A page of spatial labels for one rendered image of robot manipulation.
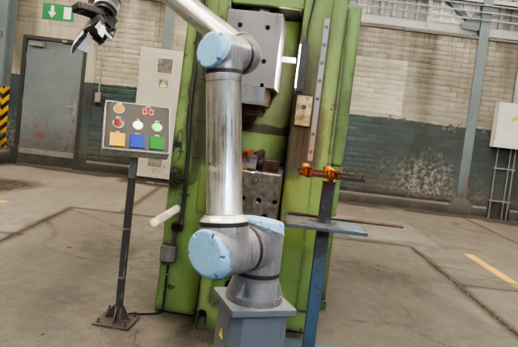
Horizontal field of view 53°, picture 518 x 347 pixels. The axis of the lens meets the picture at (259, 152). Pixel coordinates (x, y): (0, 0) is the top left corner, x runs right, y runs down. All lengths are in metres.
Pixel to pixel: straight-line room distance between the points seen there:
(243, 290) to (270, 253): 0.15
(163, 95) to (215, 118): 6.67
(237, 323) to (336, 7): 1.90
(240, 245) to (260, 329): 0.31
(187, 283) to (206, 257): 1.63
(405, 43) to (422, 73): 0.57
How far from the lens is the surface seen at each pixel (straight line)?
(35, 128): 9.51
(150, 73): 8.29
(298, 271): 3.06
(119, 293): 3.04
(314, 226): 2.52
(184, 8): 1.95
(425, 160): 9.19
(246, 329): 1.72
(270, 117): 3.30
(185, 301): 3.21
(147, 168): 8.30
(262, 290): 1.71
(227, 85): 1.57
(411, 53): 9.15
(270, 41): 2.85
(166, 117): 2.85
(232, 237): 1.54
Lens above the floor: 1.19
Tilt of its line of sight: 4 degrees down
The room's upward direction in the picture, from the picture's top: 7 degrees clockwise
